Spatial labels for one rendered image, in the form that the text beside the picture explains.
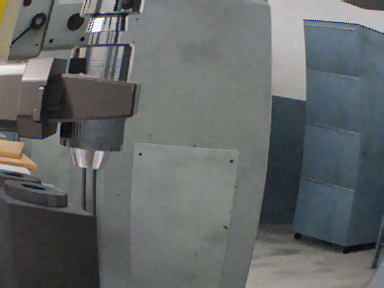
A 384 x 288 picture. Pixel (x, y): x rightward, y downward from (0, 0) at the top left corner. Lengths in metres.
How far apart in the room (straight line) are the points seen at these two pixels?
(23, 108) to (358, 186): 7.32
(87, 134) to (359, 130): 7.28
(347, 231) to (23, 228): 7.05
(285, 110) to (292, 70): 0.42
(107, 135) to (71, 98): 0.04
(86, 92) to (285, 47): 9.83
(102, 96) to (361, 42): 7.28
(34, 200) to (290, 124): 9.52
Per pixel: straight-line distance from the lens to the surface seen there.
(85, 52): 0.68
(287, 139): 10.49
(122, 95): 0.67
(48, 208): 1.00
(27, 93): 0.65
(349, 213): 7.98
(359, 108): 7.94
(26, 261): 1.00
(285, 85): 10.48
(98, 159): 0.69
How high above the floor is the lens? 1.23
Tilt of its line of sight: 3 degrees down
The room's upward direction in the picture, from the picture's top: 5 degrees clockwise
